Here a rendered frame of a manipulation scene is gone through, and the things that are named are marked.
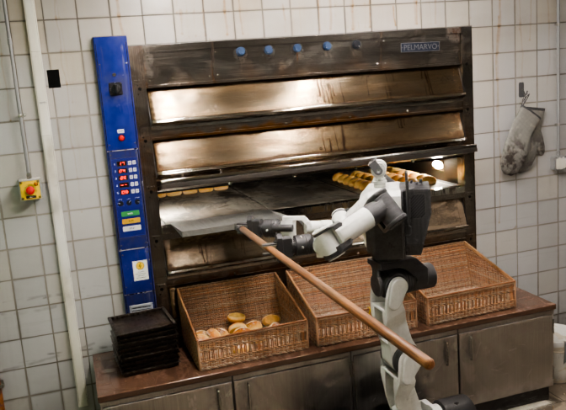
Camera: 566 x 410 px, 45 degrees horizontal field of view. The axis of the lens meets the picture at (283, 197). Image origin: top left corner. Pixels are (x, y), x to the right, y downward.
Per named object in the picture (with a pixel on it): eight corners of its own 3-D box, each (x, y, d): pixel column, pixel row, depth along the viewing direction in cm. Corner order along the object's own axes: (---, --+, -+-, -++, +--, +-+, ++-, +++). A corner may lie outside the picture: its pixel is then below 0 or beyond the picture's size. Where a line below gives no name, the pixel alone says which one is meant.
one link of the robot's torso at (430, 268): (424, 283, 312) (422, 246, 309) (439, 290, 300) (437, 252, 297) (369, 294, 304) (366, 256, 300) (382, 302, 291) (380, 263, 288)
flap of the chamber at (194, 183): (162, 189, 332) (157, 192, 351) (477, 151, 384) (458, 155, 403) (161, 183, 332) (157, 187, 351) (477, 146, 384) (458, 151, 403)
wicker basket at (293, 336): (179, 337, 360) (173, 287, 355) (280, 317, 377) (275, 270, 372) (198, 373, 314) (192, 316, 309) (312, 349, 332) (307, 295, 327)
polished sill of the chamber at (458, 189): (160, 232, 356) (159, 225, 356) (459, 190, 409) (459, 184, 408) (162, 234, 351) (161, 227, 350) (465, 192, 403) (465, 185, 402)
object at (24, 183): (21, 199, 327) (18, 178, 325) (43, 196, 330) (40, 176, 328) (20, 201, 320) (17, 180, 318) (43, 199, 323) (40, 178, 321)
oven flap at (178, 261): (167, 275, 354) (162, 238, 357) (465, 228, 406) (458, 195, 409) (168, 275, 350) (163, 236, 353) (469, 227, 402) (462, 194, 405)
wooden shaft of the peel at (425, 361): (436, 370, 165) (436, 358, 164) (425, 372, 164) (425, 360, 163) (245, 231, 325) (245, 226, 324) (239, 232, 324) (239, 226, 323)
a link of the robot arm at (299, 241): (278, 236, 279) (306, 232, 281) (273, 231, 288) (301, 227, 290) (280, 265, 281) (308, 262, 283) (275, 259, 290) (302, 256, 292)
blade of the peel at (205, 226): (291, 221, 341) (290, 215, 340) (182, 237, 324) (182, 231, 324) (269, 210, 375) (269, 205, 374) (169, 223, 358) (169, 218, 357)
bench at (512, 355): (105, 455, 359) (92, 352, 349) (497, 364, 430) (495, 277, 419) (113, 517, 306) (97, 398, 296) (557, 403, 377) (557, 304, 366)
